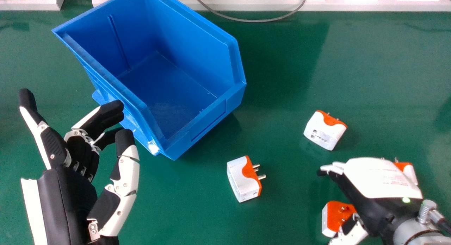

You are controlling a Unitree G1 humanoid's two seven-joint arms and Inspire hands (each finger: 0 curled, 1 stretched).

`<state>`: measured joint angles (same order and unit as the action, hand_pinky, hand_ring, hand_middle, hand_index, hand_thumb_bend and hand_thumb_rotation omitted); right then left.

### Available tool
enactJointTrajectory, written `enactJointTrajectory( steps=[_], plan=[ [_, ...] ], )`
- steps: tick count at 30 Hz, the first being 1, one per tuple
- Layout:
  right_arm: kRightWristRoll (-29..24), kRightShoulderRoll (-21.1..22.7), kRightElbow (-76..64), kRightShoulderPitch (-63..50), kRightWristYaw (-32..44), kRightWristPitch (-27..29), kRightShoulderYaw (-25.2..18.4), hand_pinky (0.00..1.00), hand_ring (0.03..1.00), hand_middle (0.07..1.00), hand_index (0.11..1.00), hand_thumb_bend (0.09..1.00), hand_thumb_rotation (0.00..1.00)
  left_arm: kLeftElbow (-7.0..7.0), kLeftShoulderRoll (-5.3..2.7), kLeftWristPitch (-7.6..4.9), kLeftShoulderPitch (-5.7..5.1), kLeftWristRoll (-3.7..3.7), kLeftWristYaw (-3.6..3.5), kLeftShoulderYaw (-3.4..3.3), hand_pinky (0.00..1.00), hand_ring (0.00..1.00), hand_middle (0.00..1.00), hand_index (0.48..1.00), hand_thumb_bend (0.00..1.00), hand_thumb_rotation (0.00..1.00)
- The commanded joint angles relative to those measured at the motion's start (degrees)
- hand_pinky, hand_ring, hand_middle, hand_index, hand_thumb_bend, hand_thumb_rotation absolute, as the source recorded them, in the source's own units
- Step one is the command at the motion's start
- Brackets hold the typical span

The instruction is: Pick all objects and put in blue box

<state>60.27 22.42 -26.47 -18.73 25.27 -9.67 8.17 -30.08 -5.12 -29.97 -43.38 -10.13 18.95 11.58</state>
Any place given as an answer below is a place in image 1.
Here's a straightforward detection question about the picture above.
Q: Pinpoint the white furniture block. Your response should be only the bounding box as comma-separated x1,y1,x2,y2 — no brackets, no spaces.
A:
0,0,68,11

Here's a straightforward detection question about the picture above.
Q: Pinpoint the black arm cable with fitting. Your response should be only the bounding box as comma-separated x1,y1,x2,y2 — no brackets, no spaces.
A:
417,199,451,235

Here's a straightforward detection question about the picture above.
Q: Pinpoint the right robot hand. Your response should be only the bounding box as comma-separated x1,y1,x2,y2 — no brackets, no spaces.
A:
316,157,424,245

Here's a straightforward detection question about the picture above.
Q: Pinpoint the blue plastic bin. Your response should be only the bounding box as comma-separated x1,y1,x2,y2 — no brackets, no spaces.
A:
52,0,247,161

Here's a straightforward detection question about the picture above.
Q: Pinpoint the white-and-orange plug adapter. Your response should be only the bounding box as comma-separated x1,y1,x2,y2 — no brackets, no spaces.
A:
304,110,348,151
321,201,358,238
227,155,266,203
393,157,419,186

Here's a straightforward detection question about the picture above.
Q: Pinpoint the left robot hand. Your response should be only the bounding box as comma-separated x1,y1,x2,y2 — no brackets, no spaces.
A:
18,88,140,245

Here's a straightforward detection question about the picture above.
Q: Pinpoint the grey cable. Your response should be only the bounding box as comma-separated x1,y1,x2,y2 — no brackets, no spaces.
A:
188,0,309,23

